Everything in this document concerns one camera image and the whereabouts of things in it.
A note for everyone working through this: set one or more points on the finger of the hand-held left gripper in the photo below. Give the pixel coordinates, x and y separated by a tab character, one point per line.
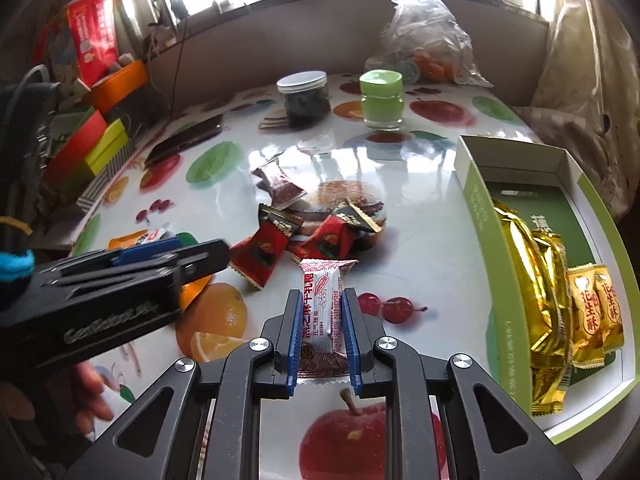
205	257
145	252

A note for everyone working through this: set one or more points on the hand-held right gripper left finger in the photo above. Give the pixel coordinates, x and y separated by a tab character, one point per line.
295	340

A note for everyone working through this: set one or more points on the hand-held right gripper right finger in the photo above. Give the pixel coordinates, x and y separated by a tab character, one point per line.
350	340

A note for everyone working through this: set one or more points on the orange and silver snack pouch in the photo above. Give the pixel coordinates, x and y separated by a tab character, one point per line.
125	241

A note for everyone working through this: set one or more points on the white and red candy packet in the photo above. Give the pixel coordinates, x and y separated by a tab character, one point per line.
322	310

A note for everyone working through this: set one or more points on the green and white cardboard box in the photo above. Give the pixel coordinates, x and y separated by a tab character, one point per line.
480	260

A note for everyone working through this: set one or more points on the long gold snack bar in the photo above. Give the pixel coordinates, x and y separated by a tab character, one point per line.
557	300
520	280

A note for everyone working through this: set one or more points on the gold peanut crisp packet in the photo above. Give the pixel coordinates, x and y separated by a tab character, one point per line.
612	310
582	320

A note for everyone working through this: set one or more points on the person's left hand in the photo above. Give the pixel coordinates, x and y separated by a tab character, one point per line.
92	395

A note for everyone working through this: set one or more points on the black candy packet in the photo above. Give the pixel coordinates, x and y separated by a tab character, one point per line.
357	216
280	220

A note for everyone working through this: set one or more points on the dark red candy packet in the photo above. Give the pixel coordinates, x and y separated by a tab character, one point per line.
280	182

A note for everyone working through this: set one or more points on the yellow-green box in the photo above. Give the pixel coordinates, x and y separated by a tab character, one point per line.
107	147

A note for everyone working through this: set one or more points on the dark smartphone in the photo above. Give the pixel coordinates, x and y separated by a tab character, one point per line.
187	137

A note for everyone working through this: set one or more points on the red textured box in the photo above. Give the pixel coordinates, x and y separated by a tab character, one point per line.
77	147

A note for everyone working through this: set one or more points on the white and green tray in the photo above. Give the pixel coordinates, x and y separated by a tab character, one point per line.
67	125

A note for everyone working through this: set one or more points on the orange box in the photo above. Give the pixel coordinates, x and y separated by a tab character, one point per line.
122	85

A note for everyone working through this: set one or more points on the clear jar with dark contents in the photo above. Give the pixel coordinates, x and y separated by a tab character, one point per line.
305	105

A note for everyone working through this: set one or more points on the red printed bag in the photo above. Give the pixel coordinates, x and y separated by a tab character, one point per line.
92	35

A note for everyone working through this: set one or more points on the green lidded glass jar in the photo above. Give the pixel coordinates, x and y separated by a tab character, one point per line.
381	105

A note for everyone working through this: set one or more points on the clear plastic bag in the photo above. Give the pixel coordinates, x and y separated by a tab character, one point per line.
425	25

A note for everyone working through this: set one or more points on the beige curtain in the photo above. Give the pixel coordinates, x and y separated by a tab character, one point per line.
575	85

